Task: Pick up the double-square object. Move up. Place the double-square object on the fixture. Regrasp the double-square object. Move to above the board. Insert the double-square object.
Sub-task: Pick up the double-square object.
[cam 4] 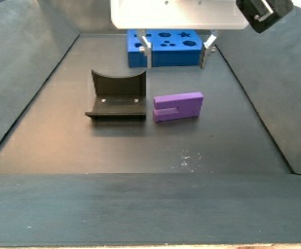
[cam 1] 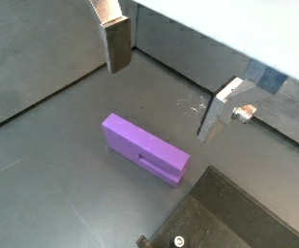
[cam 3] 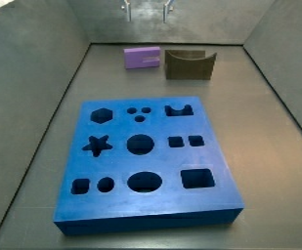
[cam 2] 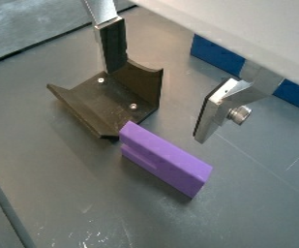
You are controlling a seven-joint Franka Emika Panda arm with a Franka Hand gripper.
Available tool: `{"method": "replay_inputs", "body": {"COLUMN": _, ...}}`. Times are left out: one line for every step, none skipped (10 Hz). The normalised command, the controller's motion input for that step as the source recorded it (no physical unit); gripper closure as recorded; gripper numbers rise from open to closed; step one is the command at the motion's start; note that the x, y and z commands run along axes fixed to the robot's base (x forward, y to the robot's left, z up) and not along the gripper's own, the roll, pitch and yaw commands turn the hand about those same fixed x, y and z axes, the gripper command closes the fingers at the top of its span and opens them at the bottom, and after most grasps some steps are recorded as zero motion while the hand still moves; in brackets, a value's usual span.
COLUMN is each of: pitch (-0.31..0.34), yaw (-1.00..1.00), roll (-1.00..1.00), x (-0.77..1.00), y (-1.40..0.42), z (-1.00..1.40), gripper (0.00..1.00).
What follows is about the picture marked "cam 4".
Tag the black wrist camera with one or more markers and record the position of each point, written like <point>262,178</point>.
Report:
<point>263,13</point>

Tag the blue shape-sorting board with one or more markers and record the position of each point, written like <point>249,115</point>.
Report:
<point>175,48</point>

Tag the purple double-square block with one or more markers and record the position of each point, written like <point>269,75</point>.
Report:
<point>177,106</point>

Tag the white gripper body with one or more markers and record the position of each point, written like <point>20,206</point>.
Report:
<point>177,14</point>

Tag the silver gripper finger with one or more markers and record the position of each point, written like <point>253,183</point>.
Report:
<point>144,46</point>
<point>207,47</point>

